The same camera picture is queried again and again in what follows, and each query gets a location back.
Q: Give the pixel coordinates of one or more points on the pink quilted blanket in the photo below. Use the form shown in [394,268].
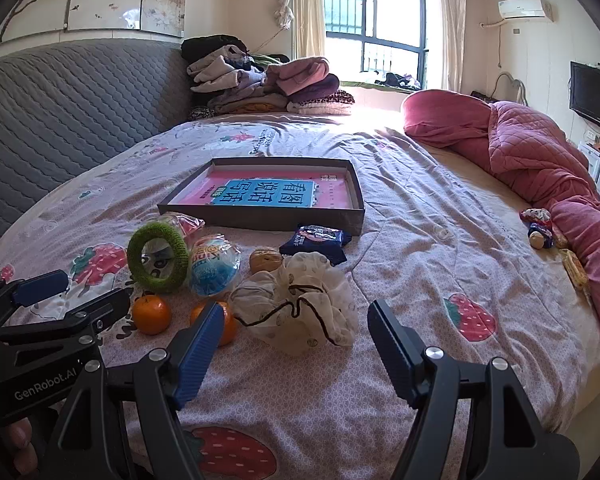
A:
[540,160]

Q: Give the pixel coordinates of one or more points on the small doll toy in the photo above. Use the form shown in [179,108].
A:
[537,230]

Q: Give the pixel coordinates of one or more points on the dark blue cookie packet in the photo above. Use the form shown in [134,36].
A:
[315,241]

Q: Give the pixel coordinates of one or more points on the red pillow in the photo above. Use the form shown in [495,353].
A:
[440,115]

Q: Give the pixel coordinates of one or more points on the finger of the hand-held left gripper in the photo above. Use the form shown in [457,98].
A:
[40,284]
[100,310]

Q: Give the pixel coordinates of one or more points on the white air conditioner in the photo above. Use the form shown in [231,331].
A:
[522,7]

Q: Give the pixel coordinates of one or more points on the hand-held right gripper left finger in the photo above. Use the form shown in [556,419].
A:
[200,355]

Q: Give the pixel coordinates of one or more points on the brown walnut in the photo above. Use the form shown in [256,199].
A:
[265,259]

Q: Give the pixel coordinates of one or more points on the strawberry printed bed sheet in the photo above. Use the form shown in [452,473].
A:
[430,270]

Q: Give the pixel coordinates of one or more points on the black television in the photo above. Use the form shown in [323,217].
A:
[595,95]

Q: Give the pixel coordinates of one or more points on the yellow snack packet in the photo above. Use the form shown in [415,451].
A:
[575,270]

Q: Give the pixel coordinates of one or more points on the pile of folded clothes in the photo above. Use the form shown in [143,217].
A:
[300,80]

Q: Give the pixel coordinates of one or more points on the red ball toy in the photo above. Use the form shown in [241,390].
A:
[187,225]

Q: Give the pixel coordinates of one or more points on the pink book with blue label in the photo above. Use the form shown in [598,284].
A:
[190,195]

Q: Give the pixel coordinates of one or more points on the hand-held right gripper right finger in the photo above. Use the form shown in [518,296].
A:
[395,355]

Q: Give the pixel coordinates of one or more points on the person's left hand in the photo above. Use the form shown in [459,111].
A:
[20,440]

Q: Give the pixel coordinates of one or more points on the straight cream curtain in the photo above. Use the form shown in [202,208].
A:
[450,25]

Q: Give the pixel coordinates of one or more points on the dark clothes on windowsill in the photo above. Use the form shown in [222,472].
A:
[397,80]

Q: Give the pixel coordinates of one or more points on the blue ball toy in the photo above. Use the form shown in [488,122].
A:
[212,270]

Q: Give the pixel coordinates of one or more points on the grey quilted headboard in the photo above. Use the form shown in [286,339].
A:
[70,105]

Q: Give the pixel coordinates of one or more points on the tied cream curtain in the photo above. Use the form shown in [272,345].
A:
[305,5]

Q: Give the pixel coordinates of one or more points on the shallow cardboard box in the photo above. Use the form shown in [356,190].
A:
[330,222]

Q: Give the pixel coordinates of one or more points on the barred window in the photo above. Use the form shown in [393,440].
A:
[375,5]

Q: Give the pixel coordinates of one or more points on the orange mandarin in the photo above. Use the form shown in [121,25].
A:
[228,327]
[151,316]

